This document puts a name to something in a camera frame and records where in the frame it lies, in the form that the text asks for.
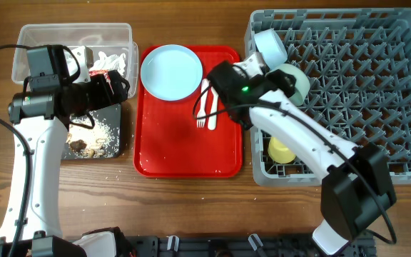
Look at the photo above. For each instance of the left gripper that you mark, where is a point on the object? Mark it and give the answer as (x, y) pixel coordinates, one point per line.
(103, 96)

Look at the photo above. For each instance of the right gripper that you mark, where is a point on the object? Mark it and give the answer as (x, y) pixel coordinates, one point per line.
(275, 78)

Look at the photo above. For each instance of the mint green bowl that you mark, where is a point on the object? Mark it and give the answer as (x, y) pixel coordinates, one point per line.
(302, 85)

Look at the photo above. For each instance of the light blue bowl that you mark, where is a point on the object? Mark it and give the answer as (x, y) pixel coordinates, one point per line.
(272, 49)

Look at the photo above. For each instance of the red strawberry cake wrapper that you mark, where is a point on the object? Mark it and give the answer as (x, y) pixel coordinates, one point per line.
(102, 80)

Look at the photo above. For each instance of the rice and food scraps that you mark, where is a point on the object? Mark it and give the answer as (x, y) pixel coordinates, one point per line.
(103, 141)

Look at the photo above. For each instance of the white tissue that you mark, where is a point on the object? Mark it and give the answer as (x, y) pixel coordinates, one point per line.
(109, 63)

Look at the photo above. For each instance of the yellow plastic cup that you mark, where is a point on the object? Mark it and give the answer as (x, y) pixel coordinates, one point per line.
(279, 152)

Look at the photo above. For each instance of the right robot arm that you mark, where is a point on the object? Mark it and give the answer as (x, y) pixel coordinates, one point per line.
(356, 186)

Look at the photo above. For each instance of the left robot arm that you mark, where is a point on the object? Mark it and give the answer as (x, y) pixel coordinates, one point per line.
(58, 88)

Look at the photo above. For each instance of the black food waste tray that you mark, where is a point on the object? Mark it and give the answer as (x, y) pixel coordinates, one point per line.
(110, 115)

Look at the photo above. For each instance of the clear plastic waste bin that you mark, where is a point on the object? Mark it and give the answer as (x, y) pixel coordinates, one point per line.
(104, 39)

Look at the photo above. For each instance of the grey dishwasher rack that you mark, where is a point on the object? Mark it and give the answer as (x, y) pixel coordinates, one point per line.
(358, 62)

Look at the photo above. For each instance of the white plastic spoon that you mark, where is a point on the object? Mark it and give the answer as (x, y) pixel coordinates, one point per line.
(212, 119)

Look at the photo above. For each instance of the white plastic fork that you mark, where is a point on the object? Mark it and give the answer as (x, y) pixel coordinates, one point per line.
(205, 85)

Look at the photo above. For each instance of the light blue plate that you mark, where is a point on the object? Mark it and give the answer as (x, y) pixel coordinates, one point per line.
(171, 72)

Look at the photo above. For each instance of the red plastic tray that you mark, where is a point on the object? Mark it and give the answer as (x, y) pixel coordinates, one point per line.
(167, 141)

